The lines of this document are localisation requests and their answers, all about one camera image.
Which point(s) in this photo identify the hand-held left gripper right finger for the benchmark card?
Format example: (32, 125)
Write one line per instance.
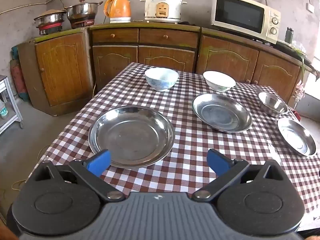
(217, 161)

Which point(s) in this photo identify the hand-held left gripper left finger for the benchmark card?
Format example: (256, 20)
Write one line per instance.
(100, 161)

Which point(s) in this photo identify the large steel plate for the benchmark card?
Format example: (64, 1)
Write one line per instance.
(130, 135)

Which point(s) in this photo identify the medium steel plate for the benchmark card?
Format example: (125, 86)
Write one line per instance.
(221, 113)

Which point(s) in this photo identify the steel bowl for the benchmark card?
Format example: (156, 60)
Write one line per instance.
(272, 102)

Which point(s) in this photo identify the white bowl with green print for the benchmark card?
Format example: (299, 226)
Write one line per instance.
(218, 80)

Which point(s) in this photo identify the small steel plate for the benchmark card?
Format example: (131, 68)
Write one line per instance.
(296, 136)

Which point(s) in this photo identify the blue patterned white bowl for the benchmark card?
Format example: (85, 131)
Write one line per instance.
(161, 77)

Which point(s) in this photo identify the brown checkered tablecloth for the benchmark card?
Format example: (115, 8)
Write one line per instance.
(190, 150)

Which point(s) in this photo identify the red bag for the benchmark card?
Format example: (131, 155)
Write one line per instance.
(296, 114)

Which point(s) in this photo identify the wooden corner cabinet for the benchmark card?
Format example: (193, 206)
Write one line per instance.
(60, 72)

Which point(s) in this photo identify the grey metal shelf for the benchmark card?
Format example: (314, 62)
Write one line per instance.
(13, 100)

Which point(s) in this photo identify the wooden two-door cabinet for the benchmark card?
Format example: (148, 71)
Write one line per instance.
(225, 55)

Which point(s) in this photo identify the pink plastic bag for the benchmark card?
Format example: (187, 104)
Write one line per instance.
(300, 90)

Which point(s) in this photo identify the clear plastic bottle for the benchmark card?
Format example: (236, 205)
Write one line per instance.
(3, 110)

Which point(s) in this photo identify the red plastic container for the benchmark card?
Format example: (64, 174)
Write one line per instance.
(17, 77)

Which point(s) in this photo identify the black flat cooktop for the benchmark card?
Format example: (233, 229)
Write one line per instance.
(285, 45)

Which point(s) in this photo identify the green onions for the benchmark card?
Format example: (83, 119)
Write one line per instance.
(301, 55)

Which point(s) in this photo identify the dark red induction cooker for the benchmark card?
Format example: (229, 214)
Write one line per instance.
(82, 23)

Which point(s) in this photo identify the clear plastic bag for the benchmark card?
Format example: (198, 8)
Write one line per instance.
(300, 47)

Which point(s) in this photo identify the dark cloth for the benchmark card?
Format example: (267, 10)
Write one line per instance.
(187, 23)

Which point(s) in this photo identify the red gas burner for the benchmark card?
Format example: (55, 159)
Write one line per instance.
(50, 28)

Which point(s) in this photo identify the green thermos bottle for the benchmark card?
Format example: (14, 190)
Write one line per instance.
(289, 36)

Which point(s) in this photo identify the cream microwave oven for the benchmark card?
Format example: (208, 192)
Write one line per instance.
(240, 13)

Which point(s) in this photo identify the steel pot with lid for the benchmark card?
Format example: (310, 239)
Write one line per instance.
(82, 11)

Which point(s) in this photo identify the steel wok with wooden lid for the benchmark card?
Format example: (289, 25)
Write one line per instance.
(50, 18)

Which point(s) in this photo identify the orange electric kettle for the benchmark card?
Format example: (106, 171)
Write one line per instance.
(120, 8)

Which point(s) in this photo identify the white rice cooker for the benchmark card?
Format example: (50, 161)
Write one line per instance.
(162, 7)

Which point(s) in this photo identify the white wall switch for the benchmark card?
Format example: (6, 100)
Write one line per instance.
(310, 7)

